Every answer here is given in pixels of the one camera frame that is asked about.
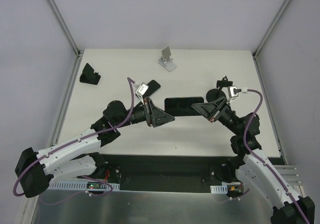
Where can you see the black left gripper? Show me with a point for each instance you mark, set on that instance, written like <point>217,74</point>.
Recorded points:
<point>148,112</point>

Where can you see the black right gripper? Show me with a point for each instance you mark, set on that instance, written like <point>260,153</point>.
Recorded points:
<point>220,110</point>

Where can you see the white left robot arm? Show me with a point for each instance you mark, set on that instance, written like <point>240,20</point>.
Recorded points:
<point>37,170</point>

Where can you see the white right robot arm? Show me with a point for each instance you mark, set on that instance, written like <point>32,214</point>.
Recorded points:
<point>253,168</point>

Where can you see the black round-base clamp stand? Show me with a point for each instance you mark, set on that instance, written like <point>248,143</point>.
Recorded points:
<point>215,93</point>

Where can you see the white folding phone stand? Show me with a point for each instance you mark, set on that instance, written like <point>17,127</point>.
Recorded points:
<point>166,61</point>

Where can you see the black folding phone stand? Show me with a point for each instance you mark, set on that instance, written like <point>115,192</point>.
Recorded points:
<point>89,76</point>

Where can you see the black smartphone with teal edge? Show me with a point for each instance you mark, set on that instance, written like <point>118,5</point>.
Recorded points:
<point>153,86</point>

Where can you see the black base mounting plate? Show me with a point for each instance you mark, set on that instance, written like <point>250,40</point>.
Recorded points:
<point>158,173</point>

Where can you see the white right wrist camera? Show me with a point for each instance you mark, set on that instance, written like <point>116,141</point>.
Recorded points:
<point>233,93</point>

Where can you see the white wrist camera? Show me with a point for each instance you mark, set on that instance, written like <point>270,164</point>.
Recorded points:
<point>233,93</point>
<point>140,89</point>

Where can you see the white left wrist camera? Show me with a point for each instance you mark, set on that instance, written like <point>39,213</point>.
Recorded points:
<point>140,89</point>

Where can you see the white slotted cable duct right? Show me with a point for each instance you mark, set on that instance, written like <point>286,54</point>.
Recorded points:
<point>219,189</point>

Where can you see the white slotted cable duct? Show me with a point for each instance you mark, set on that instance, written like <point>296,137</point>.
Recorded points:
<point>219,189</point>
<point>83,186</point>

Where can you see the aluminium frame rail right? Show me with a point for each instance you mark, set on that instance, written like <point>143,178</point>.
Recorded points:
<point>271,27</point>

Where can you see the aluminium frame rail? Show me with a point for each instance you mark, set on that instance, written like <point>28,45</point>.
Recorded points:
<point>271,27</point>
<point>63,26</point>

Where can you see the white slotted cable duct left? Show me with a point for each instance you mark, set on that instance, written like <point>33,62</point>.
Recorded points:
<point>83,186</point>

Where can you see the aluminium frame rail left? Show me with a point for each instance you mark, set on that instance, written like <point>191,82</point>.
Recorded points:
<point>63,26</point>

